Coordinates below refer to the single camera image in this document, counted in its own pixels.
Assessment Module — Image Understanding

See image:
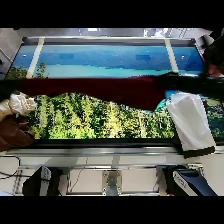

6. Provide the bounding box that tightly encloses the dark red garment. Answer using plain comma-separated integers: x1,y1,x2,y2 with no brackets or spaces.
17,75,168,113

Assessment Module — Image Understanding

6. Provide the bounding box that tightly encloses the white garment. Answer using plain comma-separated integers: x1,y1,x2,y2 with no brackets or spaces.
165,91,217,160

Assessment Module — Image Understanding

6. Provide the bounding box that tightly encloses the cream garment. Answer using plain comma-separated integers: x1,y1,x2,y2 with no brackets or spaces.
0,92,39,118

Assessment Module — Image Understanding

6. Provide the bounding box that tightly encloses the brown garment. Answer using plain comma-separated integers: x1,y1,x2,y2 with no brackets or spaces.
0,114,36,152

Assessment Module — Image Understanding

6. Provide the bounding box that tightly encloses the black garment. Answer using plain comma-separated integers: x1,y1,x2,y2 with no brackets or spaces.
202,28,224,77

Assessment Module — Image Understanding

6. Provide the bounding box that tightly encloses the black cable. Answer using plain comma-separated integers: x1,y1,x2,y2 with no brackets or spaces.
67,157,89,194
0,155,22,181

